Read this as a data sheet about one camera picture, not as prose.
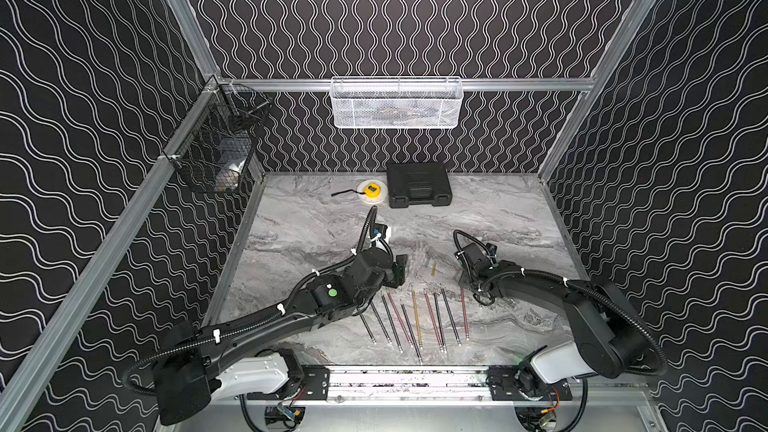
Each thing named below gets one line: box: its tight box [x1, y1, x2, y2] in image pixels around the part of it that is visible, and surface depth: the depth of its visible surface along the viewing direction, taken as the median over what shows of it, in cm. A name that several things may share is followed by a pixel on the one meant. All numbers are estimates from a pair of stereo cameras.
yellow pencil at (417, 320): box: [412, 290, 423, 350], surface depth 87 cm
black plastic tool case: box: [387, 162, 452, 208], surface depth 113 cm
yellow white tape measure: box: [357, 179, 389, 205], surface depth 115 cm
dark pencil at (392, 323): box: [381, 294, 403, 353], surface depth 86 cm
